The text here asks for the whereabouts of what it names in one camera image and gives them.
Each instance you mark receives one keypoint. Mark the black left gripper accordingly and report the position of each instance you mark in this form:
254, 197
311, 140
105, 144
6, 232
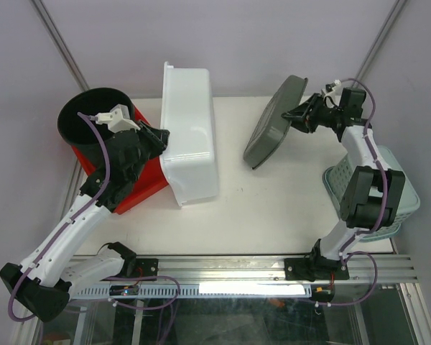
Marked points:
159, 138

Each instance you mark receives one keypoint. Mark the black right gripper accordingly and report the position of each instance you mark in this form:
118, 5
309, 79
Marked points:
305, 111

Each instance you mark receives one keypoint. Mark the dark green plastic tray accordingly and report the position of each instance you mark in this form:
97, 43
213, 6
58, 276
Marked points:
272, 128

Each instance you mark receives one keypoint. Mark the white plastic tub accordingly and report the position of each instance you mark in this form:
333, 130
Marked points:
189, 163

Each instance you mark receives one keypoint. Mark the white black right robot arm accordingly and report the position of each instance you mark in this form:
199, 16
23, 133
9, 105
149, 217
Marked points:
372, 196

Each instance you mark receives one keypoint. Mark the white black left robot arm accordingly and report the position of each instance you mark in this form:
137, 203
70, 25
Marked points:
44, 282

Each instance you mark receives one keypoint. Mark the red plastic tray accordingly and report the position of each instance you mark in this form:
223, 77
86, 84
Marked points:
150, 181

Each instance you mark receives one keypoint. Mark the black round bucket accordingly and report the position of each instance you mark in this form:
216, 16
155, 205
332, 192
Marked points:
78, 133

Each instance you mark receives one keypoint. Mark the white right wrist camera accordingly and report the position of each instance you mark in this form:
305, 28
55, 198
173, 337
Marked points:
332, 89

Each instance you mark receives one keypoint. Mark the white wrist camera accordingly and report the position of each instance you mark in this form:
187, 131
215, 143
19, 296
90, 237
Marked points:
332, 89
117, 119

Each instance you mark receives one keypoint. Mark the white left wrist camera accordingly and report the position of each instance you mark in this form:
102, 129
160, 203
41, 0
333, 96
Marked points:
117, 119

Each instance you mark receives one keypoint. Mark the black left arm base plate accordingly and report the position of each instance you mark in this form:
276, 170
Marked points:
141, 267

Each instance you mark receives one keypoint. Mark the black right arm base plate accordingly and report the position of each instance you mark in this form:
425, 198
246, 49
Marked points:
308, 270

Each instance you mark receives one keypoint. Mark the white slotted cable duct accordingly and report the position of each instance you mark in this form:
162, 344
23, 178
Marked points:
201, 290

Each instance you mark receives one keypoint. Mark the aluminium mounting rail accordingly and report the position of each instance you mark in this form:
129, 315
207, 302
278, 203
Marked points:
392, 268

